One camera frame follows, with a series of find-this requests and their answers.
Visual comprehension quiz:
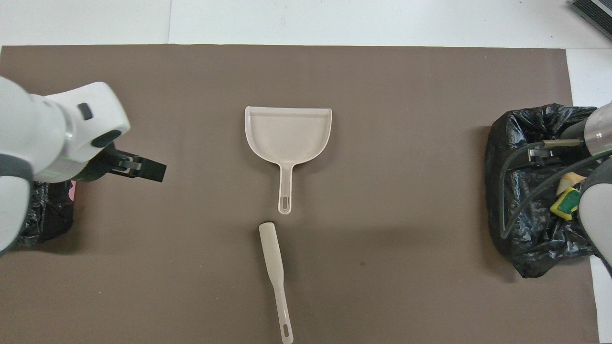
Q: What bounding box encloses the beige plastic dustpan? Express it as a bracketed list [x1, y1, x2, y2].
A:
[244, 106, 333, 215]

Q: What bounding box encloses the dark grey ribbed object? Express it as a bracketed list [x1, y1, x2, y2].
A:
[571, 0, 612, 41]

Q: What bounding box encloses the beige hand brush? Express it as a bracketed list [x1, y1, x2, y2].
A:
[259, 222, 294, 344]

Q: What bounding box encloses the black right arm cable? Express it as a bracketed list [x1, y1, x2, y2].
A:
[499, 139, 612, 239]

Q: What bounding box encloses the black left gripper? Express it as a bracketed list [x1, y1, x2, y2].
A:
[72, 143, 167, 183]

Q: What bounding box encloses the pink bin with black bag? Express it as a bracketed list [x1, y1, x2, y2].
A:
[14, 178, 78, 247]

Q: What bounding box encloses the brown table mat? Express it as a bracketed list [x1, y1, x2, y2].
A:
[0, 44, 601, 344]

